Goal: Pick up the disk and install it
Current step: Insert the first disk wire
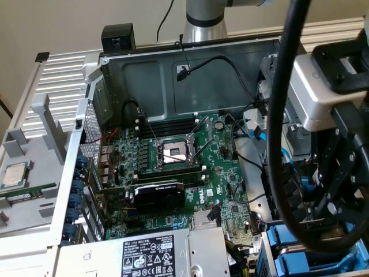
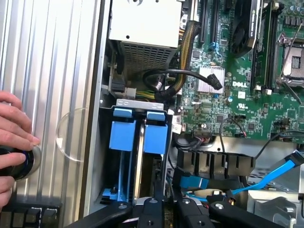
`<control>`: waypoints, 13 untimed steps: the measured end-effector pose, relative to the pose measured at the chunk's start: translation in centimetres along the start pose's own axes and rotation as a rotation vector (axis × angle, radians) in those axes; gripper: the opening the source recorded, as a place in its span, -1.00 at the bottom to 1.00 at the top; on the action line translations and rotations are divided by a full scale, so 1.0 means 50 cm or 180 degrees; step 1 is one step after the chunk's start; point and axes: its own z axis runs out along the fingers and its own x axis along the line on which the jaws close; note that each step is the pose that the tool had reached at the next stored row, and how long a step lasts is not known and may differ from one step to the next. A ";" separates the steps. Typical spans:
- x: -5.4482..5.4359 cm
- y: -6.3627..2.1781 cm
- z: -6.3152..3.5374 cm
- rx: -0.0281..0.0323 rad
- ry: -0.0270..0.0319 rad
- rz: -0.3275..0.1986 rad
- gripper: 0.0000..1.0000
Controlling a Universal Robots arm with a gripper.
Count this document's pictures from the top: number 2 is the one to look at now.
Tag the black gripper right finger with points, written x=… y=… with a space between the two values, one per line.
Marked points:
x=190 y=213

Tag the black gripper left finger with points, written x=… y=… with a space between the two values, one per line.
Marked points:
x=152 y=213

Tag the empty blue disk carrier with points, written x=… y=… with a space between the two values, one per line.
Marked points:
x=122 y=135

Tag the silver metal disk bay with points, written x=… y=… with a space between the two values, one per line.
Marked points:
x=140 y=103

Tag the person's hand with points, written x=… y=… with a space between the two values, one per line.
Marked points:
x=14 y=123

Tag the green Dell motherboard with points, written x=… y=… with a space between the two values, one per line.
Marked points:
x=237 y=114

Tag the clear round plastic plate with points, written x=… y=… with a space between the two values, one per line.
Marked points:
x=59 y=145

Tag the black keyboard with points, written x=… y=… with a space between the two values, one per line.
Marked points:
x=31 y=213

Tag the silver finned heatsink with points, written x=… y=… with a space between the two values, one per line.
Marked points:
x=209 y=79

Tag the open black silver PC case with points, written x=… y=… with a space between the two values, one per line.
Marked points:
x=95 y=71

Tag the CPU socket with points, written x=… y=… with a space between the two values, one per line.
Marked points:
x=294 y=59

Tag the silver power supply unit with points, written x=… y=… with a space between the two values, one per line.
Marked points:
x=142 y=23

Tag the black Nvidia graphics card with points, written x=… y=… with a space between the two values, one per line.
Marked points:
x=244 y=31

